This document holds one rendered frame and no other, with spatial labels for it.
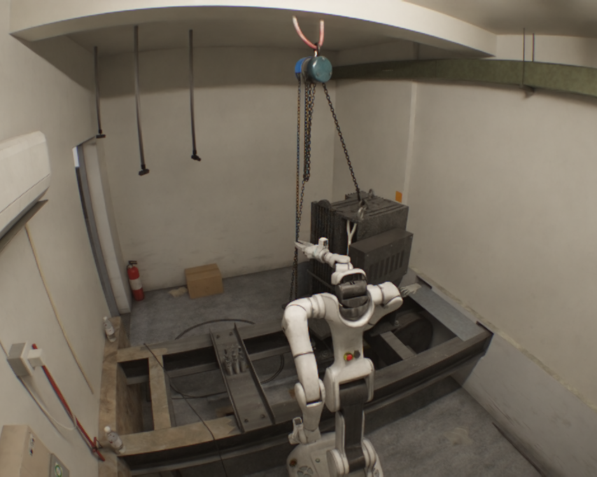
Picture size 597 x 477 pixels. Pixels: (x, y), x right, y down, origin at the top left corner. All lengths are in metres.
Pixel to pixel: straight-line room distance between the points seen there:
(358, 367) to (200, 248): 3.14
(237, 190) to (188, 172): 0.63
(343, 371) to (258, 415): 0.72
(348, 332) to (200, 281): 2.93
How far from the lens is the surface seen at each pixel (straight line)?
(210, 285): 4.11
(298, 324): 1.25
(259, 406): 2.03
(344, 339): 1.38
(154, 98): 3.86
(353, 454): 1.77
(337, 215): 2.02
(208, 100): 3.89
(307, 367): 1.23
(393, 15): 1.99
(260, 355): 2.68
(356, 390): 1.54
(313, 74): 1.73
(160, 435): 2.02
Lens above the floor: 2.28
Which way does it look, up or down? 24 degrees down
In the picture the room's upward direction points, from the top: 1 degrees clockwise
